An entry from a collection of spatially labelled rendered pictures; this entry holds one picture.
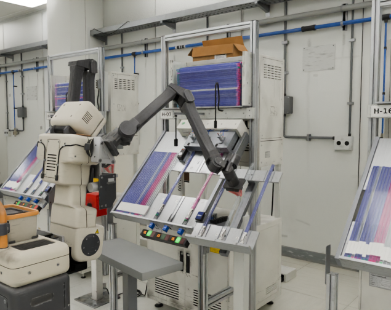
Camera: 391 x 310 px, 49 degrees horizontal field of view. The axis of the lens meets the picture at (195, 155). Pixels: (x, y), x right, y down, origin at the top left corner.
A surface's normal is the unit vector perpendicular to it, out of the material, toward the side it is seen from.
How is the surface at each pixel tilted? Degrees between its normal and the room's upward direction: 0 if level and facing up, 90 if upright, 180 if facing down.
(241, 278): 90
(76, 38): 90
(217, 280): 90
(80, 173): 90
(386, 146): 44
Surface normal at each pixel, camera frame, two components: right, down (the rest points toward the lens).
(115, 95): 0.77, 0.05
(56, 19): -0.63, 0.06
